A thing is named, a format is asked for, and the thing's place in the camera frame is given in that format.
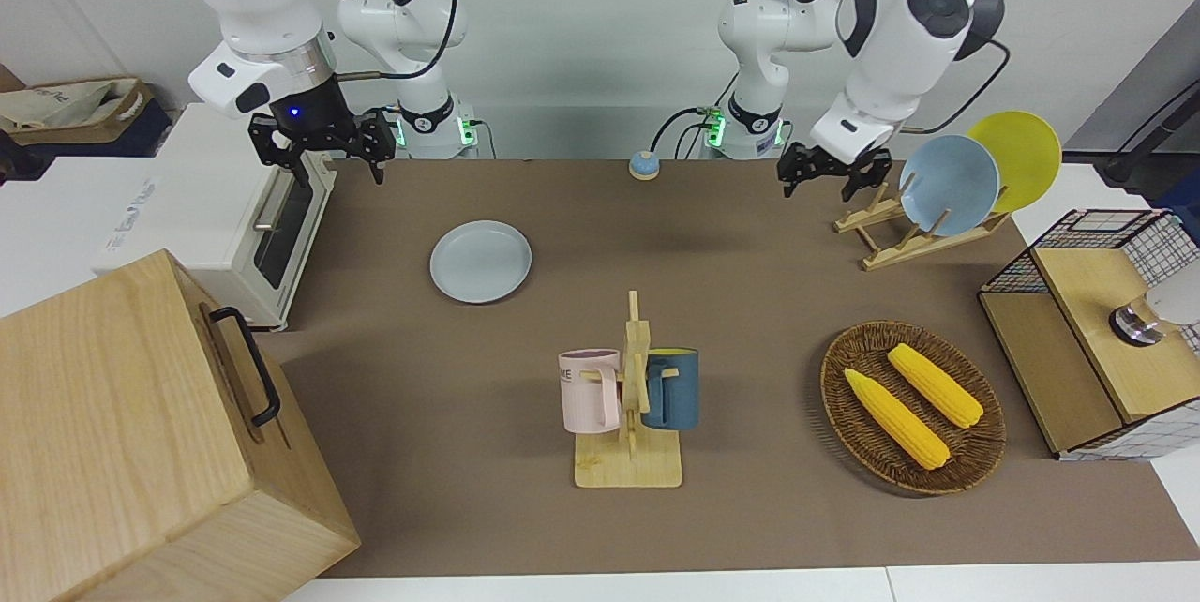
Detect cardboard box with cloth bag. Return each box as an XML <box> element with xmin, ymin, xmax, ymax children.
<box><xmin>0</xmin><ymin>77</ymin><xmax>156</xmax><ymax>148</ymax></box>

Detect short yellow corn cob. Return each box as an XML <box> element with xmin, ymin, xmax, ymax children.
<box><xmin>887</xmin><ymin>343</ymin><xmax>984</xmax><ymax>429</ymax></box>

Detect brown wicker basket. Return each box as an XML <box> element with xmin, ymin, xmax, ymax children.
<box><xmin>820</xmin><ymin>321</ymin><xmax>1008</xmax><ymax>496</ymax></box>

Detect white toaster oven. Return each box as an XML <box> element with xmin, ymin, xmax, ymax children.
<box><xmin>94</xmin><ymin>103</ymin><xmax>337</xmax><ymax>331</ymax></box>

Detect wooden mug stand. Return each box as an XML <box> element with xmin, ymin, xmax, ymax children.
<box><xmin>574</xmin><ymin>291</ymin><xmax>683</xmax><ymax>489</ymax></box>

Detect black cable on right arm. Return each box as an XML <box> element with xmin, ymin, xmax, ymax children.
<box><xmin>314</xmin><ymin>0</ymin><xmax>462</xmax><ymax>81</ymax></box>

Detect wooden plate rack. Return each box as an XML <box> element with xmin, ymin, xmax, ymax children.
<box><xmin>834</xmin><ymin>182</ymin><xmax>1012</xmax><ymax>272</ymax></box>

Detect pink mug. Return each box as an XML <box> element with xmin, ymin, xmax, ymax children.
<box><xmin>559</xmin><ymin>349</ymin><xmax>623</xmax><ymax>435</ymax></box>

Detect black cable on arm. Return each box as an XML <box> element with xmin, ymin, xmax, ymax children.
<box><xmin>787</xmin><ymin>0</ymin><xmax>1013</xmax><ymax>136</ymax></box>
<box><xmin>314</xmin><ymin>0</ymin><xmax>462</xmax><ymax>81</ymax></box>

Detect light blue plate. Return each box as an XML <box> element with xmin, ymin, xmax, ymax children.
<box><xmin>898</xmin><ymin>135</ymin><xmax>1001</xmax><ymax>237</ymax></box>

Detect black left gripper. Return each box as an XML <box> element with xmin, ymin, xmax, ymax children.
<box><xmin>778</xmin><ymin>141</ymin><xmax>892</xmax><ymax>202</ymax></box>

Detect gray plate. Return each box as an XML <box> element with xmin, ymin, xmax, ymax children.
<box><xmin>429</xmin><ymin>220</ymin><xmax>533</xmax><ymax>305</ymax></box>

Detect wire and wood shelf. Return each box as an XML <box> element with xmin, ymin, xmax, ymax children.
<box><xmin>978</xmin><ymin>208</ymin><xmax>1200</xmax><ymax>462</ymax></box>

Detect long yellow corn cob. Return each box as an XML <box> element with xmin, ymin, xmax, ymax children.
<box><xmin>844</xmin><ymin>368</ymin><xmax>952</xmax><ymax>471</ymax></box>

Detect wooden box with black handle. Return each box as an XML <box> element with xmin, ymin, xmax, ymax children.
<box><xmin>0</xmin><ymin>249</ymin><xmax>362</xmax><ymax>602</ymax></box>

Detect brown table mat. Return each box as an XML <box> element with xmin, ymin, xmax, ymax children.
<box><xmin>253</xmin><ymin>158</ymin><xmax>1200</xmax><ymax>579</ymax></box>

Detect black cables at arm base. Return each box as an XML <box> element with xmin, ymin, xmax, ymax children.
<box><xmin>651</xmin><ymin>100</ymin><xmax>728</xmax><ymax>159</ymax></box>

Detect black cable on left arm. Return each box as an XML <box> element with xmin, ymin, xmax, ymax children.
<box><xmin>787</xmin><ymin>0</ymin><xmax>1013</xmax><ymax>136</ymax></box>

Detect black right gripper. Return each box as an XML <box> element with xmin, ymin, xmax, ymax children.
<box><xmin>248</xmin><ymin>72</ymin><xmax>397</xmax><ymax>195</ymax></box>

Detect dark blue bin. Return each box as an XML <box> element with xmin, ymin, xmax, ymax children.
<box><xmin>0</xmin><ymin>100</ymin><xmax>174</xmax><ymax>183</ymax></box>

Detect black floor stand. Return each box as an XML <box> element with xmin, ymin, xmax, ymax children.
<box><xmin>1097</xmin><ymin>82</ymin><xmax>1200</xmax><ymax>195</ymax></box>

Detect dark blue mug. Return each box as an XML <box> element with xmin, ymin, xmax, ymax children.
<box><xmin>642</xmin><ymin>348</ymin><xmax>700</xmax><ymax>431</ymax></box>

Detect yellow plate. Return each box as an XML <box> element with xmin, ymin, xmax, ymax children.
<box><xmin>966</xmin><ymin>111</ymin><xmax>1063</xmax><ymax>215</ymax></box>

